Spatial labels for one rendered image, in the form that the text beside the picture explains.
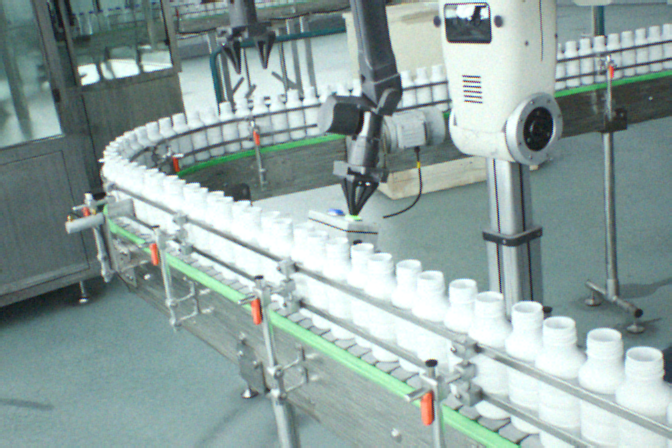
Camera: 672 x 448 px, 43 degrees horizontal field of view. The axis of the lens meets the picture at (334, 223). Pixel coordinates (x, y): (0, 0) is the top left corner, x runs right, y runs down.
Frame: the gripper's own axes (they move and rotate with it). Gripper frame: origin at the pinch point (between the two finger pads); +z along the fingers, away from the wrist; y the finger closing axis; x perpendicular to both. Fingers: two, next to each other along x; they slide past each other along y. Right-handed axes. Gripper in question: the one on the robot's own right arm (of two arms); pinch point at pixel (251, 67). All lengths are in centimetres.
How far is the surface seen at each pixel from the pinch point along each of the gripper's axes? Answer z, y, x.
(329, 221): 28.3, 2.4, 26.6
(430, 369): 29, 26, 85
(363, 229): 29.8, -1.3, 32.6
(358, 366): 40, 21, 60
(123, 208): 33, 21, -40
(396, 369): 39, 18, 66
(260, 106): 27, -51, -96
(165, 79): 59, -163, -455
